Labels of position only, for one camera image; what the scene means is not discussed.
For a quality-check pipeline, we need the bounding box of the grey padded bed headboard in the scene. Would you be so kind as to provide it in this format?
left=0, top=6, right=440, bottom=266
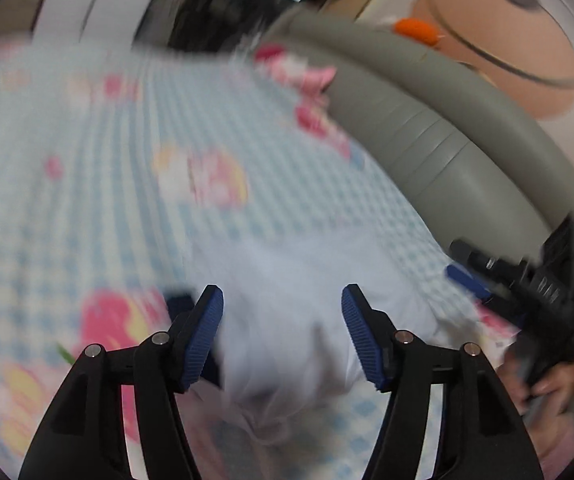
left=262, top=7, right=574, bottom=281

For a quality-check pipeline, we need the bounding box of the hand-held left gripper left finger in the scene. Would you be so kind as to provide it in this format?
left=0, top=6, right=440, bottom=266
left=19, top=284, right=225, bottom=480

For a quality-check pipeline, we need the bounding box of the white shirt with navy trim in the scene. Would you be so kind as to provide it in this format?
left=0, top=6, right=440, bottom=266
left=177, top=232, right=452, bottom=411

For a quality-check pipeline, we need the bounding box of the pink plush toy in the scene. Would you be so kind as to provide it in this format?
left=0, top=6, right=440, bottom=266
left=254, top=45, right=338, bottom=96

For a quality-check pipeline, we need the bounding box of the checkered cartoon print blanket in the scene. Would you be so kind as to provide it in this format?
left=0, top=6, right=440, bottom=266
left=0, top=42, right=528, bottom=461

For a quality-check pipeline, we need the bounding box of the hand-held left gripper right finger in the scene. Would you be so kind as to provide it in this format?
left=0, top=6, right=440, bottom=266
left=342, top=283, right=532, bottom=480

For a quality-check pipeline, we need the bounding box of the glass door wardrobe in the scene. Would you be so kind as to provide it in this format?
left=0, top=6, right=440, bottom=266
left=167, top=0, right=318, bottom=53

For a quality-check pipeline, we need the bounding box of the person's right hand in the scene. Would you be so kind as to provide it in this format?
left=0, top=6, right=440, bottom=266
left=497, top=344, right=574, bottom=420

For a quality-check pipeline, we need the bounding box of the person's right forearm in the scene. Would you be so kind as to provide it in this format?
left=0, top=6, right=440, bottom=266
left=529, top=400, right=574, bottom=480

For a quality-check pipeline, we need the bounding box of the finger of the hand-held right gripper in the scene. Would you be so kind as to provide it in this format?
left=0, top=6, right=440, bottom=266
left=445, top=265, right=524, bottom=322
left=448, top=239, right=538, bottom=292

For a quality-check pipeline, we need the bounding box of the orange plush toy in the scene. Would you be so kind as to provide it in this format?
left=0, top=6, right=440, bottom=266
left=392, top=17, right=440, bottom=46

